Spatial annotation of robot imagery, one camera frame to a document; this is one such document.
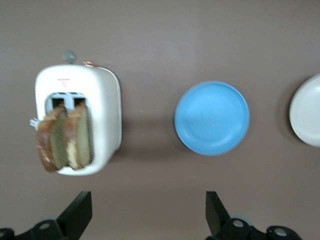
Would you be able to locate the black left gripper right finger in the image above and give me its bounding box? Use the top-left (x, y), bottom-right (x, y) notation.
top-left (205, 191), bottom-right (301, 240)

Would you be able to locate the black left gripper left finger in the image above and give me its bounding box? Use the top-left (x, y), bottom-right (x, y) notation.
top-left (0, 191), bottom-right (93, 240)

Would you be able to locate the brown toasted bread slice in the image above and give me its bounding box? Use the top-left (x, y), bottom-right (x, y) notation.
top-left (64, 102), bottom-right (95, 170)
top-left (36, 107), bottom-right (69, 173)

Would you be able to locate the blue plate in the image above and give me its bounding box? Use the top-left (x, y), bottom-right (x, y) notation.
top-left (174, 80), bottom-right (250, 156)

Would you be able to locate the beige plate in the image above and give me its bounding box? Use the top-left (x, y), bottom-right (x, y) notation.
top-left (289, 73), bottom-right (320, 148)

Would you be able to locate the white toaster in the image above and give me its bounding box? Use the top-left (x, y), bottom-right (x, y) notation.
top-left (29, 49), bottom-right (123, 176)

